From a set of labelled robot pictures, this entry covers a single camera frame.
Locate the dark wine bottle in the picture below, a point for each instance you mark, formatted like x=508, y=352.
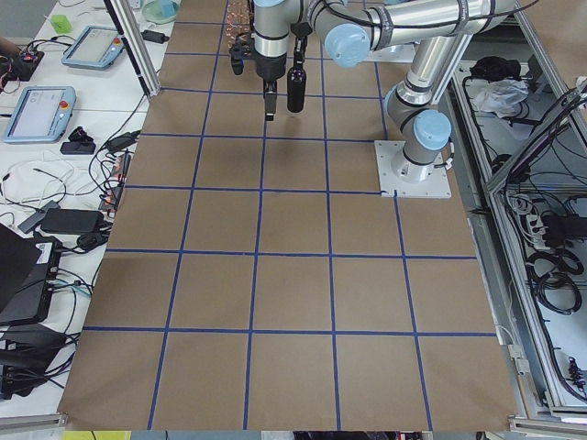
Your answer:
x=296, y=84

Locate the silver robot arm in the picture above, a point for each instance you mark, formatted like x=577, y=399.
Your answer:
x=437, y=27
x=271, y=29

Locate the blue foam cube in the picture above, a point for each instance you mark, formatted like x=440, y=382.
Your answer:
x=167, y=8

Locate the black power adapter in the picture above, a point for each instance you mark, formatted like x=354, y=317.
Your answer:
x=154, y=36

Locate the green glass plate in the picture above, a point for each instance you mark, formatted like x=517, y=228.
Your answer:
x=151, y=12

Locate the blue teach pendant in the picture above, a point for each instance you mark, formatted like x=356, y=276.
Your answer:
x=42, y=115
x=96, y=49

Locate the green block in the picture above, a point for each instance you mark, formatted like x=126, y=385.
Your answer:
x=60, y=23

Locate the black phone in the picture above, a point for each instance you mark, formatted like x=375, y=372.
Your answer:
x=71, y=221

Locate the black laptop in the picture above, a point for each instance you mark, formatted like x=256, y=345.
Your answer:
x=28, y=265

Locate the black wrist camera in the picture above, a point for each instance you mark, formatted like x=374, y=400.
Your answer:
x=239, y=52

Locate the copper wire wine basket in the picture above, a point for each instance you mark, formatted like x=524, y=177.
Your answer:
x=238, y=20

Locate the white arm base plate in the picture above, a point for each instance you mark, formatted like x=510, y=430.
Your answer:
x=394, y=54
x=398, y=177

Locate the aluminium frame post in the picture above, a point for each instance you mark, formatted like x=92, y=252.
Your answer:
x=128, y=29

